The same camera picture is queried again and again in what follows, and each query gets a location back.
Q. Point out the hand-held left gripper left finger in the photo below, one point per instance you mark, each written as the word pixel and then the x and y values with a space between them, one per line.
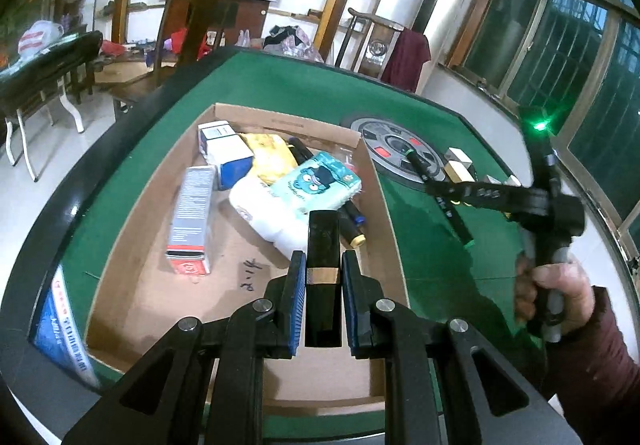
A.
pixel 298 305

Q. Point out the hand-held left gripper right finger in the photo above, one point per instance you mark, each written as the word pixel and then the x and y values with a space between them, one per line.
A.
pixel 350 305

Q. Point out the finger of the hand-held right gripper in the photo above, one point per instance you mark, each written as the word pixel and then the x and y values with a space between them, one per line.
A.
pixel 480 197

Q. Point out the black pen green cap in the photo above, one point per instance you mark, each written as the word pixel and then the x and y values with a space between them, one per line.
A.
pixel 450 212

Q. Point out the black box gold band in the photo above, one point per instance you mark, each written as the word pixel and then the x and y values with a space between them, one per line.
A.
pixel 323 245

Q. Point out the black marker blue caps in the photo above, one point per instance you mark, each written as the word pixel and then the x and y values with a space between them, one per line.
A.
pixel 356 217

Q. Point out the cardboard box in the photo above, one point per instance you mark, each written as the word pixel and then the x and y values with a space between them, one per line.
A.
pixel 150 305

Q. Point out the white and blue box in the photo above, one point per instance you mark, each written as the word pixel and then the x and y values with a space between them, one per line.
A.
pixel 232 160

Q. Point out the person's right forearm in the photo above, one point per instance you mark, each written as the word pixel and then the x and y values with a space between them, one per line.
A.
pixel 600 365

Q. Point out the person's right hand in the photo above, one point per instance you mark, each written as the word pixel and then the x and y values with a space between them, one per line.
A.
pixel 560 285

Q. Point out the white flat box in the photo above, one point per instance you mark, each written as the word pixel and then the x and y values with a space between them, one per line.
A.
pixel 511 181

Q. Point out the small white box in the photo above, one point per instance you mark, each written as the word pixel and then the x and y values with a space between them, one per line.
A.
pixel 457 156

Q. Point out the black marker yellow cap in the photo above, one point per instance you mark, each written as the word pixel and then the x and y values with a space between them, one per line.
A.
pixel 354 236

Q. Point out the white tissue roll pack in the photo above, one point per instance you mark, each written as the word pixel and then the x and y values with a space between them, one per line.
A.
pixel 270 215

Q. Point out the grey round table dial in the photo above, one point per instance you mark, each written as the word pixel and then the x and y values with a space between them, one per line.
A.
pixel 390 147

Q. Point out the teal bear tissue pack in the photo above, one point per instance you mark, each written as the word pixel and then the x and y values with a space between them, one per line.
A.
pixel 312 185

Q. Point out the grey and red box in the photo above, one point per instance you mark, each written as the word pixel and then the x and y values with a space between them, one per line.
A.
pixel 192 220

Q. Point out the yellow packet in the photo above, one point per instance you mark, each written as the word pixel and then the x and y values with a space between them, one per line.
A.
pixel 272 155

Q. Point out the maroon garment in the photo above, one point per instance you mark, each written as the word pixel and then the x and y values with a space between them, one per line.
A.
pixel 407 60

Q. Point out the barred window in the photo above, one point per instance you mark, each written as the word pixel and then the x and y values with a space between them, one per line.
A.
pixel 560 55

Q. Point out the white standing air conditioner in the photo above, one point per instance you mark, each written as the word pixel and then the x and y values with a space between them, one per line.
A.
pixel 440 10

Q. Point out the blue packet red stripe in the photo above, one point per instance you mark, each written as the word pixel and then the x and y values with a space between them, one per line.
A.
pixel 67 330

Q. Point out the pile of clothes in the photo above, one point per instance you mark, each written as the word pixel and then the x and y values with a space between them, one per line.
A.
pixel 295 44

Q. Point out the dark wooden chair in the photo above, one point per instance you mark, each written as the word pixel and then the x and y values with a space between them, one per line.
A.
pixel 200 25

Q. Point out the black table white legs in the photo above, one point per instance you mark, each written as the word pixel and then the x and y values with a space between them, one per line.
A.
pixel 45 65

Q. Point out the white red plastic bag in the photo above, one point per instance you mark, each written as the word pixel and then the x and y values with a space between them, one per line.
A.
pixel 40 39

